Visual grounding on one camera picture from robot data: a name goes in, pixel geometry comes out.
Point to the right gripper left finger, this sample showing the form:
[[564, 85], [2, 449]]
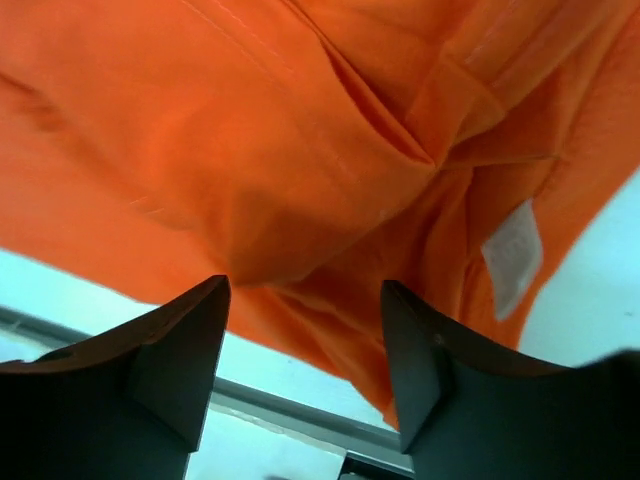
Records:
[[129, 403]]

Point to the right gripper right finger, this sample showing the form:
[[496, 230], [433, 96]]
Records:
[[470, 408]]

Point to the orange t shirt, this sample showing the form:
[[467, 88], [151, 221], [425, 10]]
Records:
[[310, 150]]

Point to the aluminium rail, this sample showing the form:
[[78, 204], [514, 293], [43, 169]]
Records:
[[296, 417]]

